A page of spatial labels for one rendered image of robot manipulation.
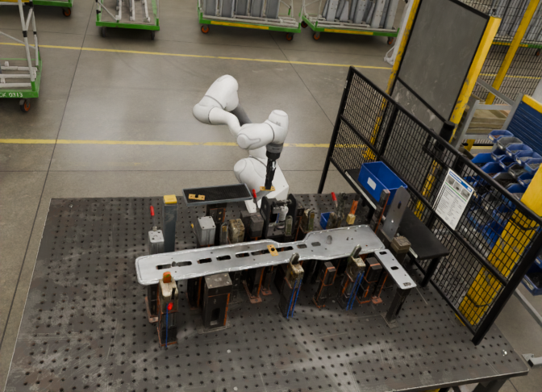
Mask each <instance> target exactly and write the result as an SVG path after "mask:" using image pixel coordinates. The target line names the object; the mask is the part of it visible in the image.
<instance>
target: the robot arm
mask: <svg viewBox="0 0 542 392"><path fill-rule="evenodd" d="M237 90H238V83H237V81H236V79H235V78H234V77H232V76H229V75H225V76H222V77H220V78H218V79H217V80H216V81H215V82H214V83H213V84H212V85H211V87H210V88H209V90H208V91H207V92H206V94H205V96H204V97H203V99H202V100H201V101H200V103H198V104H196V105H195V106H194V108H193V115H194V117H195V118H196V119H197V120H198V121H200V122H202V123H206V124H210V125H223V124H225V125H228V126H229V129H230V132H231V134H233V136H234V137H236V138H237V139H236V140H237V144H238V145H239V146H240V147H241V148H242V149H244V150H248V151H249V154H250V155H249V157H248V158H245V159H242V160H240V161H238V162H237V163H236V164H235V167H234V174H235V176H236V179H237V181H238V182H239V183H240V184H241V183H245V184H246V186H247V187H248V189H249V191H250V193H251V195H252V201H253V203H255V199H254V198H253V194H252V189H254V190H256V196H257V199H256V200H257V201H259V200H261V199H262V197H263V196H266V195H267V194H269V193H271V192H272V191H267V190H271V186H273V183H272V181H273V178H274V174H275V170H276V167H275V165H276V163H277V161H276V159H278V158H280V155H281V151H282V149H283V145H284V140H285V138H286V135H287V132H288V125H289V120H288V114H287V113H285V112H284V111H279V110H275V111H272V113H271V114H270V115H269V118H268V119H267V120H266V121H265V122H264V123H259V124H258V123H252V121H251V120H250V118H249V117H248V116H247V114H246V113H245V111H244V109H243V108H242V106H241V105H240V104H239V99H238V94H237ZM265 174H266V175H265ZM260 186H264V187H265V189H266V190H260Z"/></svg>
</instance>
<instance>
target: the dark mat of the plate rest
mask: <svg viewBox="0 0 542 392"><path fill-rule="evenodd" d="M183 191H184V194H185V196H186V200H187V202H188V203H193V202H209V201H217V200H225V199H233V198H249V197H251V195H250V194H249V192H248V190H247V188H246V186H245V185H237V186H220V187H211V188H201V189H192V190H183ZM190 194H198V195H204V196H205V198H204V200H198V199H191V198H189V195H190Z"/></svg>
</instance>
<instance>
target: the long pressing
mask: <svg viewBox="0 0 542 392"><path fill-rule="evenodd" d="M327 236H331V237H332V240H331V243H330V244H326V242H325V241H326V238H327ZM347 238H348V240H347ZM351 238H353V240H352V239H351ZM312 243H320V246H315V247H314V246H312ZM271 244H273V246H274V247H275V248H284V247H292V248H293V250H288V251H283V252H277V253H278V256H272V255H271V253H267V254H261V255H255V256H253V255H252V254H251V252H257V251H263V250H269V249H268V248H267V245H271ZM302 244H305V245H306V246H307V248H298V247H297V245H302ZM358 244H359V245H360V246H361V247H362V249H361V251H360V252H359V255H362V254H367V253H372V252H374V251H378V250H383V249H385V245H384V244H383V243H382V242H381V241H380V239H379V238H378V237H377V235H376V234H375V233H374V232H373V230H372V229H371V228H370V227H369V226H368V225H366V224H362V225H356V226H350V227H338V228H332V229H326V230H320V231H310V232H308V233H307V234H306V236H305V238H304V239H303V240H300V241H294V242H289V243H278V242H276V241H274V240H271V239H265V240H254V241H248V242H242V243H235V244H225V245H218V246H212V247H206V248H195V249H189V250H183V251H176V252H166V253H159V254H153V255H147V256H139V257H138V258H136V260H135V270H136V275H137V279H138V282H139V283H140V284H141V285H143V286H149V285H154V284H159V280H160V279H162V277H163V273H164V272H166V271H169V272H171V276H172V277H174V279H175V281H179V280H184V279H190V278H195V277H204V276H210V275H215V274H220V273H229V272H235V271H240V270H245V269H255V268H260V267H265V266H270V265H279V264H285V263H289V261H290V258H291V256H292V254H293V253H295V252H298V254H299V256H300V257H299V259H298V261H304V260H310V259H316V260H321V261H327V260H332V259H337V258H342V257H348V256H349V255H350V254H351V252H352V250H353V249H354V247H355V246H356V245H358ZM366 245H367V246H366ZM325 248H326V249H325ZM312 251H313V252H312ZM211 252H212V253H211ZM241 253H248V255H249V256H246V257H240V258H237V257H236V254H241ZM219 256H230V258H231V259H229V260H223V261H218V260H217V257H219ZM207 258H210V259H211V262H207V263H201V264H199V263H198V262H197V260H202V259H207ZM173 261H176V264H177V263H180V262H186V261H191V263H192V265H186V266H181V267H178V266H174V267H172V262H173ZM158 265H170V266H171V268H169V269H159V270H158V269H156V267H157V266H158ZM175 272H176V273H175Z"/></svg>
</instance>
